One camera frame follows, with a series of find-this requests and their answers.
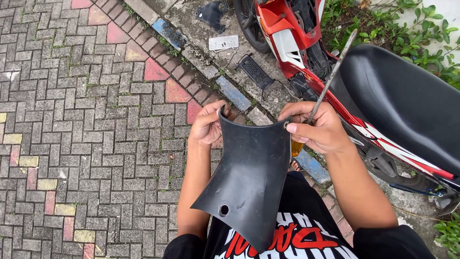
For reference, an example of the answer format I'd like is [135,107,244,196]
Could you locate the black plastic motorcycle fairing panel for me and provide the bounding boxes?
[190,105,293,254]

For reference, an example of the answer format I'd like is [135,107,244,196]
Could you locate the person's black printed shirt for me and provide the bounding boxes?
[162,171,436,259]

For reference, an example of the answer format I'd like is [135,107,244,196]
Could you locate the black vented plastic cover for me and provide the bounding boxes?
[235,53,276,90]

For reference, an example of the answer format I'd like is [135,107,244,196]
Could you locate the person's right hand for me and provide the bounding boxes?
[278,101,354,155]

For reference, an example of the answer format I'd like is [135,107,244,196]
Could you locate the black plastic bracket piece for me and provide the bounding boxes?
[195,1,230,34]

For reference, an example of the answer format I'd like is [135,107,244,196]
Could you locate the green plants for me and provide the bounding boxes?
[321,0,460,90]

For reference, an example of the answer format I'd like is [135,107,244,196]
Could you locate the red and white motorcycle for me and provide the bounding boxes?
[233,0,460,216]

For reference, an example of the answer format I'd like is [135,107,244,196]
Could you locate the screwdriver with amber handle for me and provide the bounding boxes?
[291,29,358,158]

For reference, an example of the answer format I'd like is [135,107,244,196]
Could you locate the white license plate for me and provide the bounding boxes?
[208,35,240,52]

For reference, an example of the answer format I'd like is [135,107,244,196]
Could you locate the person's left hand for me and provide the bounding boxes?
[188,100,232,147]

